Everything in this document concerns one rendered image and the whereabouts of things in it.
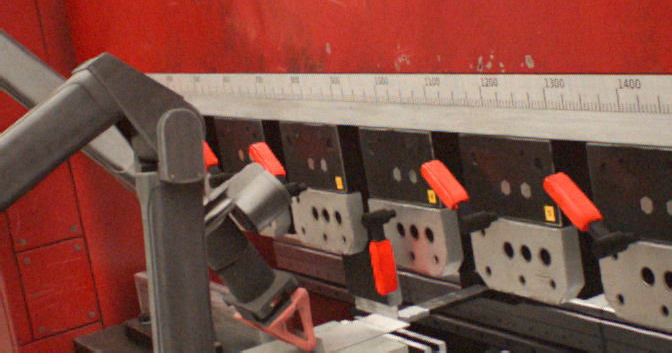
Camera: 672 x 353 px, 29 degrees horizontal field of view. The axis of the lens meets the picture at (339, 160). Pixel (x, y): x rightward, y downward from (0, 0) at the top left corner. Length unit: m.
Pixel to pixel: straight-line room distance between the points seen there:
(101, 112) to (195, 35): 0.67
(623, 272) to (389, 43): 0.40
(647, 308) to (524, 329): 0.66
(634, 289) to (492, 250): 0.21
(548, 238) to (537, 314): 0.53
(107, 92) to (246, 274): 0.42
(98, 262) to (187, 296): 1.18
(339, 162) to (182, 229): 0.38
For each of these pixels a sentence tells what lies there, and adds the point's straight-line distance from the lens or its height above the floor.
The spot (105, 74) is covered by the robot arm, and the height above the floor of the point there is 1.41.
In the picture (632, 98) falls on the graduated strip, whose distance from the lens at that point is 1.15.
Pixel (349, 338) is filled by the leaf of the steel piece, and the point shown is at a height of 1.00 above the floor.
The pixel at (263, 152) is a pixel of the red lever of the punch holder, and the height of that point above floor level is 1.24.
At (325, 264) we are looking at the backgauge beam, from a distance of 2.28.
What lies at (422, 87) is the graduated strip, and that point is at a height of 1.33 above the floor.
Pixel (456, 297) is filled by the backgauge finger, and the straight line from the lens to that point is 1.76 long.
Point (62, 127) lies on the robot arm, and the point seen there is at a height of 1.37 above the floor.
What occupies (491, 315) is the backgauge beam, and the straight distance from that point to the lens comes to 1.90.
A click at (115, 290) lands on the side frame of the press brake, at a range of 2.45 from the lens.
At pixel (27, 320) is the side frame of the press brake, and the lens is 2.40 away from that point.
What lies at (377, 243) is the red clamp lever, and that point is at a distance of 1.49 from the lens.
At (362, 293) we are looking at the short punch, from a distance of 1.69.
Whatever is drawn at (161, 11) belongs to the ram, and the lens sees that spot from 1.99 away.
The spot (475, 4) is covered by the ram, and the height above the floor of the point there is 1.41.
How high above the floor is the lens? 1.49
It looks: 9 degrees down
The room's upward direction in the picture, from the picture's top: 10 degrees counter-clockwise
